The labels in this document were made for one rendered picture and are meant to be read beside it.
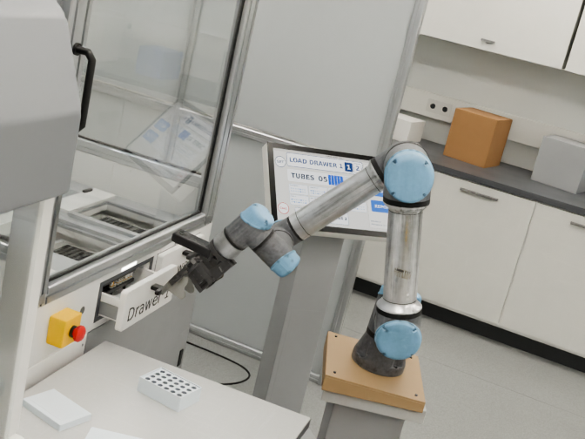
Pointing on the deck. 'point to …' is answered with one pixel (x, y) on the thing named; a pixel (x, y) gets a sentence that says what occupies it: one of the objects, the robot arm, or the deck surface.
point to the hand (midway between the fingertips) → (166, 287)
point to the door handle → (85, 80)
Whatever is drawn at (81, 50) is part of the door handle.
